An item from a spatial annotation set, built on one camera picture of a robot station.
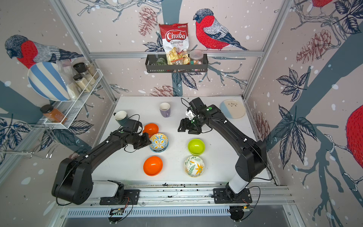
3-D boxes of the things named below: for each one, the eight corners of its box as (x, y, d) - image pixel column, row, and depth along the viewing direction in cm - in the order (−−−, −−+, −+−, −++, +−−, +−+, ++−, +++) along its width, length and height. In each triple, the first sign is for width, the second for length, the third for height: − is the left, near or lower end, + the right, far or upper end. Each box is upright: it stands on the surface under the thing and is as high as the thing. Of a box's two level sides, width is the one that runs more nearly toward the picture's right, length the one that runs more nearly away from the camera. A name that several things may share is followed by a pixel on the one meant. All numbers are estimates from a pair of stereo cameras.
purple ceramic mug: (160, 119, 108) (158, 112, 101) (161, 109, 115) (160, 102, 108) (170, 119, 108) (169, 112, 101) (171, 109, 115) (170, 102, 108)
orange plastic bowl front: (142, 176, 80) (141, 174, 78) (145, 157, 87) (145, 156, 85) (161, 176, 80) (160, 174, 78) (163, 157, 87) (163, 156, 85)
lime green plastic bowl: (187, 156, 90) (188, 153, 86) (187, 142, 96) (187, 138, 92) (205, 156, 90) (206, 153, 86) (203, 142, 96) (204, 138, 92)
